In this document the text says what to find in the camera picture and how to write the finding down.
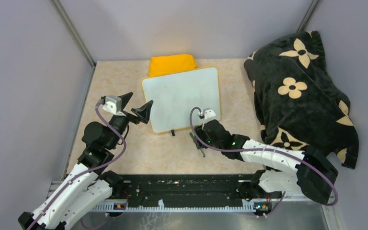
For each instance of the folded yellow cloth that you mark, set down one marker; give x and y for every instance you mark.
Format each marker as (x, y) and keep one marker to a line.
(164, 65)

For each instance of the right metal corner post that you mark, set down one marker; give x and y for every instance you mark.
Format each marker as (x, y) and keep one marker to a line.
(308, 15)

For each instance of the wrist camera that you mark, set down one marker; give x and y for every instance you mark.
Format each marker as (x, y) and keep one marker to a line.
(207, 115)
(112, 104)

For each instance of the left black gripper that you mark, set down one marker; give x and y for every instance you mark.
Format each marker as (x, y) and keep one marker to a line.
(143, 113)

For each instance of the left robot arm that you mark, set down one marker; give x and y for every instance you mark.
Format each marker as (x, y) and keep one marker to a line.
(88, 183)

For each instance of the black floral blanket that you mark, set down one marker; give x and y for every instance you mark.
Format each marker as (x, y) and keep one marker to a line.
(296, 102)

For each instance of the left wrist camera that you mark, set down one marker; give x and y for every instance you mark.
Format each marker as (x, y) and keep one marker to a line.
(112, 104)

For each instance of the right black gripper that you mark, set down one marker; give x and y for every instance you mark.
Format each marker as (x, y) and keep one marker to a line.
(200, 133)

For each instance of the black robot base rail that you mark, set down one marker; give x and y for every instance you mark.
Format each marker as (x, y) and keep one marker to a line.
(189, 193)

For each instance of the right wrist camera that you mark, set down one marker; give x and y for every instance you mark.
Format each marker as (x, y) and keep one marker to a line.
(207, 115)

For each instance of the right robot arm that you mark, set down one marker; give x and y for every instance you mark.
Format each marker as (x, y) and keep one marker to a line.
(307, 171)

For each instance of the left metal corner post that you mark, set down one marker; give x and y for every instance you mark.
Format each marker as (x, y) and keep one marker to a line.
(73, 32)

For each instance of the green whiteboard marker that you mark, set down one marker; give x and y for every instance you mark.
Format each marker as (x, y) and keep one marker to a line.
(197, 145)

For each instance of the yellow-framed whiteboard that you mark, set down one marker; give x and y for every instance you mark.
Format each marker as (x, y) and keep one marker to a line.
(175, 95)

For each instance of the metal corner post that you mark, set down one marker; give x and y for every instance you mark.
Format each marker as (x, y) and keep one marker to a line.
(73, 32)
(308, 15)

